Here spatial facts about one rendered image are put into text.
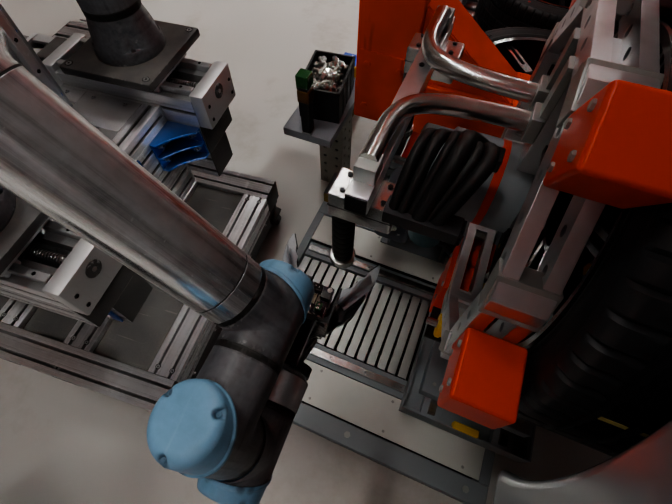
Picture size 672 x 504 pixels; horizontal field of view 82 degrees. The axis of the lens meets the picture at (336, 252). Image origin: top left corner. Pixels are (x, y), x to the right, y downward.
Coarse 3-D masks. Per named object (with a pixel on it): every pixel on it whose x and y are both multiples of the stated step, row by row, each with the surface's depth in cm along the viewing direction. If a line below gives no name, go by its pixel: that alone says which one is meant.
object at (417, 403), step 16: (416, 368) 117; (416, 384) 115; (416, 400) 113; (432, 400) 109; (416, 416) 113; (432, 416) 108; (448, 416) 110; (464, 432) 105; (480, 432) 108; (496, 432) 106; (496, 448) 105; (512, 448) 106; (528, 448) 106
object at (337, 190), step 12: (336, 180) 50; (348, 180) 50; (384, 180) 50; (336, 192) 49; (384, 192) 49; (336, 204) 51; (372, 204) 48; (384, 204) 48; (336, 216) 53; (348, 216) 52; (360, 216) 51; (372, 216) 50; (372, 228) 52; (384, 228) 51
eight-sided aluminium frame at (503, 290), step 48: (576, 0) 54; (624, 0) 44; (624, 48) 41; (576, 96) 35; (528, 192) 41; (480, 240) 88; (528, 240) 38; (576, 240) 37; (480, 288) 79; (528, 288) 39
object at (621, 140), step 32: (608, 96) 27; (640, 96) 27; (576, 128) 32; (608, 128) 27; (640, 128) 27; (576, 160) 29; (608, 160) 28; (640, 160) 27; (576, 192) 34; (608, 192) 31; (640, 192) 28
